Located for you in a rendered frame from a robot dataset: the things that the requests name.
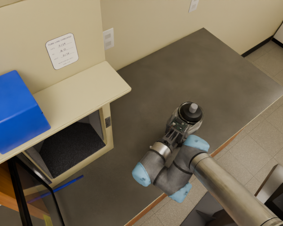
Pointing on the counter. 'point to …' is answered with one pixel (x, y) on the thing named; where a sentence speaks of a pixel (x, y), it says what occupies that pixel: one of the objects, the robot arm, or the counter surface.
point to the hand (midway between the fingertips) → (189, 115)
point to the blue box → (14, 113)
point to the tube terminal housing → (50, 7)
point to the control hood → (72, 102)
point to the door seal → (22, 189)
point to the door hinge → (33, 167)
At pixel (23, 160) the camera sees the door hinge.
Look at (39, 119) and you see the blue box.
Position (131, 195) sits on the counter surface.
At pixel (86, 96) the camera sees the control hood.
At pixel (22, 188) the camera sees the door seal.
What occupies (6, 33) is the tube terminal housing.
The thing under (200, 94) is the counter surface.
